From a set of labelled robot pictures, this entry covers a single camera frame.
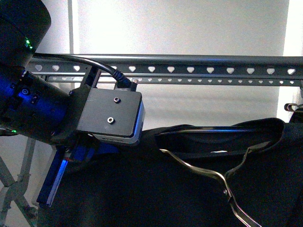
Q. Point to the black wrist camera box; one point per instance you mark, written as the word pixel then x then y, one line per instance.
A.
pixel 113 116

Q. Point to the black blue-lit gripper body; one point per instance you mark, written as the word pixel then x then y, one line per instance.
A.
pixel 64 151

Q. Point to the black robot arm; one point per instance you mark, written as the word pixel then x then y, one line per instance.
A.
pixel 28 104

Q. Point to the black printed t-shirt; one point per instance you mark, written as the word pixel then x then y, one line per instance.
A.
pixel 144 186

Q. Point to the metal clothes hanger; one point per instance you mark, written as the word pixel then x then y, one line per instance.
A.
pixel 241 215

